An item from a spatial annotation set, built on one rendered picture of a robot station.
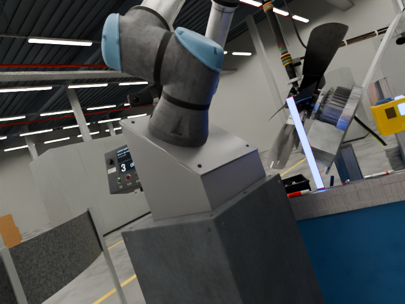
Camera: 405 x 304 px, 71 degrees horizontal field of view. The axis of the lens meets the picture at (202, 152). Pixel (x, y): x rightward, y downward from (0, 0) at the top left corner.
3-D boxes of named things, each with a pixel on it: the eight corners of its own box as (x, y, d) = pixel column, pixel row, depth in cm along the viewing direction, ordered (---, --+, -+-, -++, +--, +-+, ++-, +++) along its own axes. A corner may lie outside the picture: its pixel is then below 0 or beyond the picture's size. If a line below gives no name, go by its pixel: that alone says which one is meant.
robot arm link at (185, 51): (208, 110, 61) (228, 45, 55) (149, 90, 62) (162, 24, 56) (214, 96, 72) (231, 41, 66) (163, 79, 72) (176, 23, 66)
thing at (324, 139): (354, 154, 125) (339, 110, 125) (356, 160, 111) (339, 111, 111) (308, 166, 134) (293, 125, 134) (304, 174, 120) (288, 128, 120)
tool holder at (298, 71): (301, 80, 133) (294, 60, 133) (309, 76, 126) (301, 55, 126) (284, 86, 131) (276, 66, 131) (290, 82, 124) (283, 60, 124)
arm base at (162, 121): (176, 152, 62) (188, 110, 57) (134, 122, 69) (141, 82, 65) (218, 141, 73) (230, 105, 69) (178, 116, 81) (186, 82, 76)
